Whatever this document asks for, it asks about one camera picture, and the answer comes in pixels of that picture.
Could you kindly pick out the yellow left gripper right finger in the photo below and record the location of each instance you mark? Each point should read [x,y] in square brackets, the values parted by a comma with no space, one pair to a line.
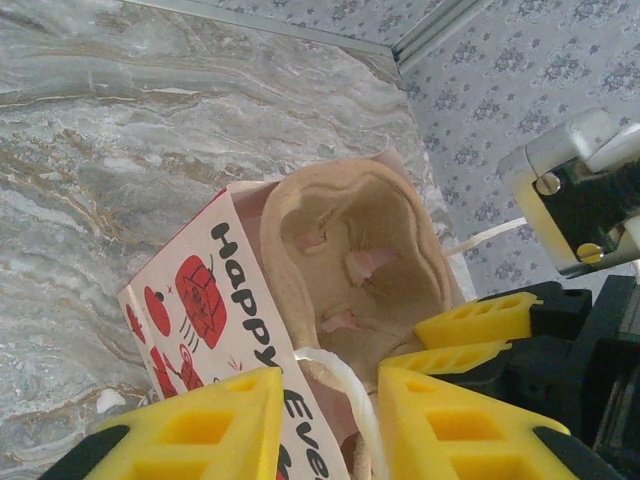
[450,440]

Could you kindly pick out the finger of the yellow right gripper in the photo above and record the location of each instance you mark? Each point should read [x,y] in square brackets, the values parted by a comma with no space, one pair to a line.
[475,322]
[450,357]

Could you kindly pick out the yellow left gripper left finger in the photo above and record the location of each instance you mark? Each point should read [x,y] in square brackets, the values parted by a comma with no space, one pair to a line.
[200,430]

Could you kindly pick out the red white paper bag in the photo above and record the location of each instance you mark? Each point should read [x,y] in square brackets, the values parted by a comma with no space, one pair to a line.
[172,260]

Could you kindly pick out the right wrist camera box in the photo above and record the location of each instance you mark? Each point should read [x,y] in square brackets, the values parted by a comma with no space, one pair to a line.
[560,150]

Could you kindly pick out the aluminium frame post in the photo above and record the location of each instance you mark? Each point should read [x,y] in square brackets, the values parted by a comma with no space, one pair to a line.
[430,35]

